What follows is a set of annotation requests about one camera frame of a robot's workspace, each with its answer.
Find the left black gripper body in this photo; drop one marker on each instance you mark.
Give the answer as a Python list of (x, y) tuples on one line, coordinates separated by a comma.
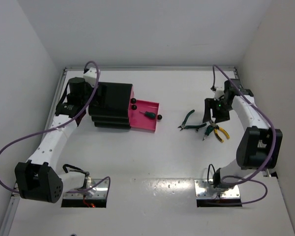
[(99, 99)]

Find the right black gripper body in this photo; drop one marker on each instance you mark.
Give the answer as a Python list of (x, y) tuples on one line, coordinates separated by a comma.
[(221, 110)]

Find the black drawer cabinet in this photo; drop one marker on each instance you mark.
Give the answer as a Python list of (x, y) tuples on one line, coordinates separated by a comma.
[(114, 114)]

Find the yellow needle-nose pliers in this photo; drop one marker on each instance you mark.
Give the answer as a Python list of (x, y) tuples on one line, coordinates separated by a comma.
[(216, 129)]

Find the green screwdriver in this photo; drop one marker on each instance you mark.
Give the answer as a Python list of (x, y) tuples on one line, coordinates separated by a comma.
[(208, 130), (149, 115)]

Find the pink bottom drawer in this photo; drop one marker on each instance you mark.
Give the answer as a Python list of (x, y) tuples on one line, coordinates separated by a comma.
[(143, 115)]

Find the pink drawer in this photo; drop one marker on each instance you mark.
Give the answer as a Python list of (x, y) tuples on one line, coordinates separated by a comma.
[(143, 115), (132, 96)]

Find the pink top drawer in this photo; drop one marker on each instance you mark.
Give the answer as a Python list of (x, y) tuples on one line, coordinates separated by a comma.
[(132, 96)]

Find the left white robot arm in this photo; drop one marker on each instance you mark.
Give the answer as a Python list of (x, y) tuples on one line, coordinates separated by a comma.
[(36, 178)]

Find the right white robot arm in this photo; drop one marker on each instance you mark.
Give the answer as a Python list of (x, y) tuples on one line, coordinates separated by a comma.
[(259, 146)]

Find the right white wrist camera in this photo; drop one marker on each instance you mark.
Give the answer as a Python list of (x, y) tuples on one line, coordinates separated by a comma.
[(218, 93)]

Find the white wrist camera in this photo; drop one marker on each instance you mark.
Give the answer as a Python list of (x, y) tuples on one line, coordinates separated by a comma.
[(92, 77), (218, 93)]

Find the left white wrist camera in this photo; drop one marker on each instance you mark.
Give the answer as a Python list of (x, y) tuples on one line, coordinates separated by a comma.
[(92, 77)]

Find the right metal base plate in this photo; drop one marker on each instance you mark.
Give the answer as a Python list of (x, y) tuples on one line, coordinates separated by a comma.
[(205, 191)]

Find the metal base plate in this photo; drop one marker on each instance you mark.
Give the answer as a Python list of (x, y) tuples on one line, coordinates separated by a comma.
[(99, 190), (205, 191)]

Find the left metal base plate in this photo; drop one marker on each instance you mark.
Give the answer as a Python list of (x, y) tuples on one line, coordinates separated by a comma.
[(99, 190)]

